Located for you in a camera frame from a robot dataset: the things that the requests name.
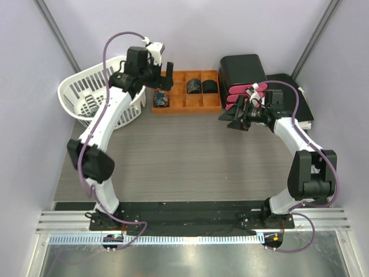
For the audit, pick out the aluminium frame rail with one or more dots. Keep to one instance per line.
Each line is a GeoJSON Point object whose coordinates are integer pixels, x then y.
{"type": "Point", "coordinates": [62, 222]}

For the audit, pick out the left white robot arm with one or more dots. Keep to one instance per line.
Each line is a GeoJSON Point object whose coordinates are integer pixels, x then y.
{"type": "Point", "coordinates": [140, 69]}

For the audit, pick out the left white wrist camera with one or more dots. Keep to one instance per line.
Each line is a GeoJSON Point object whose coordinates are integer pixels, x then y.
{"type": "Point", "coordinates": [156, 50]}

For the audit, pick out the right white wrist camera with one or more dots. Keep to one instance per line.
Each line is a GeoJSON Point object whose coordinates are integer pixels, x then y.
{"type": "Point", "coordinates": [254, 94]}

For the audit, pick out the white teal booklet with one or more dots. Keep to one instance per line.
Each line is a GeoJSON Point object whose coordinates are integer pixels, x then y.
{"type": "Point", "coordinates": [305, 125]}

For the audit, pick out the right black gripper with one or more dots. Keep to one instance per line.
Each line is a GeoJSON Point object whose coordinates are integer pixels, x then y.
{"type": "Point", "coordinates": [233, 116]}

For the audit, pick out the white plastic basket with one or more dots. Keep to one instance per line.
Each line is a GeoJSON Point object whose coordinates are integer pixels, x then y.
{"type": "Point", "coordinates": [87, 89]}

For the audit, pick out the floral navy tie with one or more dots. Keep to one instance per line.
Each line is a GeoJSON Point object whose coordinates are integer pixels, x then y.
{"type": "Point", "coordinates": [161, 99]}

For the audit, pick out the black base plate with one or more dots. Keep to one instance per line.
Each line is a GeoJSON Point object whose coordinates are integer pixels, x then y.
{"type": "Point", "coordinates": [190, 218]}

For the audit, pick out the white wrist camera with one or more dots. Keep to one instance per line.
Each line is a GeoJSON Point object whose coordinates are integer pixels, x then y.
{"type": "Point", "coordinates": [156, 50]}
{"type": "Point", "coordinates": [254, 94]}

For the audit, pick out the rolled dark patterned tie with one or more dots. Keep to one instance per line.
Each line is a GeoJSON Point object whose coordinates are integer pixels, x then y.
{"type": "Point", "coordinates": [194, 86]}

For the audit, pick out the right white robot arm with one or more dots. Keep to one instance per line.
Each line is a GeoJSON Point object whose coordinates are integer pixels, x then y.
{"type": "Point", "coordinates": [313, 173]}

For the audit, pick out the rolled black tie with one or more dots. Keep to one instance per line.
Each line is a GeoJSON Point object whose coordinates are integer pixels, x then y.
{"type": "Point", "coordinates": [209, 86]}

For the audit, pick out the white slotted cable duct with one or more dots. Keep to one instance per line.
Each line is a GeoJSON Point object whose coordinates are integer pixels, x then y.
{"type": "Point", "coordinates": [116, 239]}

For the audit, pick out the blue patterned tie in basket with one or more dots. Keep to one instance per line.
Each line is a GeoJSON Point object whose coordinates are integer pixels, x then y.
{"type": "Point", "coordinates": [91, 112]}

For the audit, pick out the black pink drawer unit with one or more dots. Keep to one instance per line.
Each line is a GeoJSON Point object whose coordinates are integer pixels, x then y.
{"type": "Point", "coordinates": [236, 74]}

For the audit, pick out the black folder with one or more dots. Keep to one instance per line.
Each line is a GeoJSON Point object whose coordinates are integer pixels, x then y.
{"type": "Point", "coordinates": [289, 98]}

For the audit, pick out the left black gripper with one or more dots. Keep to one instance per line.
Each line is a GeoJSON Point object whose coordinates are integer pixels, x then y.
{"type": "Point", "coordinates": [165, 82]}

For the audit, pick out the orange compartment tray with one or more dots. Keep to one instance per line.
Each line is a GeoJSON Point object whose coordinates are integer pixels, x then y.
{"type": "Point", "coordinates": [181, 102]}

